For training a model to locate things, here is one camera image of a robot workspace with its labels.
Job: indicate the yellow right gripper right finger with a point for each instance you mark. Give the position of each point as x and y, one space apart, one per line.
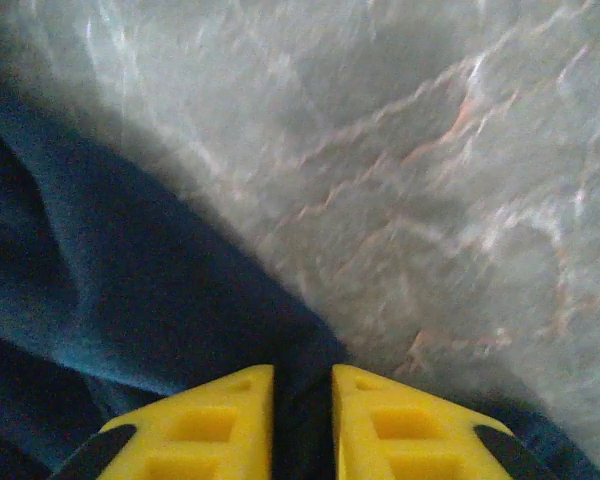
355 430

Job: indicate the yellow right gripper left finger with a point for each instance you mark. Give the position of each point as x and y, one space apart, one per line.
250 425

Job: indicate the navy blue t-shirt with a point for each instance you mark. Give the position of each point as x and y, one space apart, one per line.
105 275

